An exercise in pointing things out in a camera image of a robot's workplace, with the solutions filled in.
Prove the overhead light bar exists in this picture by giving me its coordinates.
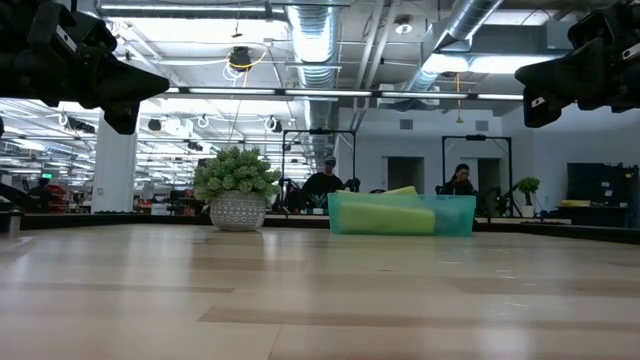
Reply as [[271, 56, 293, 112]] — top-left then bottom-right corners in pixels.
[[139, 87, 525, 104]]

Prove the black ceiling-mounted camera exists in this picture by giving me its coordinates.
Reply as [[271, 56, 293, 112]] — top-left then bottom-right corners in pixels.
[[227, 45, 255, 72]]

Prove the small background potted plant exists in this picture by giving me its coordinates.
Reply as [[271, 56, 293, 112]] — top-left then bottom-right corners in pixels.
[[517, 176, 541, 219]]

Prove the white pillar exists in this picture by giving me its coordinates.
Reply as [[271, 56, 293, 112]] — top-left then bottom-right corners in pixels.
[[91, 112, 139, 214]]

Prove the dark cabinet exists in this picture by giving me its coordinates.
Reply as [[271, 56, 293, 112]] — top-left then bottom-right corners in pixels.
[[557, 162, 640, 229]]

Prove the yellow microfiber towel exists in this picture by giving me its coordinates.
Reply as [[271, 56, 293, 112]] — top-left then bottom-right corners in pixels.
[[337, 200, 437, 236]]

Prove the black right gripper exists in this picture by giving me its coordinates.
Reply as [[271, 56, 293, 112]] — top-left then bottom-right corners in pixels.
[[513, 2, 640, 129]]

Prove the black background frame stand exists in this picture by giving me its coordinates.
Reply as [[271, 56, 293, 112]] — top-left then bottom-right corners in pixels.
[[441, 133, 513, 197], [281, 128, 358, 195]]

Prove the grey metal post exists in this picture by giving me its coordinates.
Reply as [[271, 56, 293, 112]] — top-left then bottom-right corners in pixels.
[[0, 209, 24, 235]]

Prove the silver ventilation duct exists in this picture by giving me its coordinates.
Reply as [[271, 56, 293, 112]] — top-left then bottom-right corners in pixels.
[[285, 3, 342, 171], [399, 0, 504, 94]]

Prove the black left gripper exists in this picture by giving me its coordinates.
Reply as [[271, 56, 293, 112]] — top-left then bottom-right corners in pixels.
[[0, 0, 171, 136]]

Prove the yellow hanging fixture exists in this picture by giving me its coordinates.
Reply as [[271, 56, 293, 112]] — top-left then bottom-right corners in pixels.
[[453, 72, 464, 125]]

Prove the potted artificial green plant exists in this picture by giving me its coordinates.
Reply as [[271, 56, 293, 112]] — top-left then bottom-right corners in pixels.
[[193, 145, 282, 233]]

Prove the black aluminium table frame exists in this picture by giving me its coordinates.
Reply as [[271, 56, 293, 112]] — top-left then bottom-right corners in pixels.
[[19, 213, 640, 245]]

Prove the red background equipment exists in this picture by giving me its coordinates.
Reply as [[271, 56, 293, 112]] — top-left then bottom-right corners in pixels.
[[0, 179, 71, 215]]

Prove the teal plastic basket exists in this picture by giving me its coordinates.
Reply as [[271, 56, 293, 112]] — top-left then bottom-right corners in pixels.
[[327, 192, 477, 238]]

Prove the person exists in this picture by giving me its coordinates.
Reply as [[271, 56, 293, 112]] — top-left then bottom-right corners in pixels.
[[440, 163, 477, 197], [301, 155, 347, 211], [27, 177, 55, 215]]

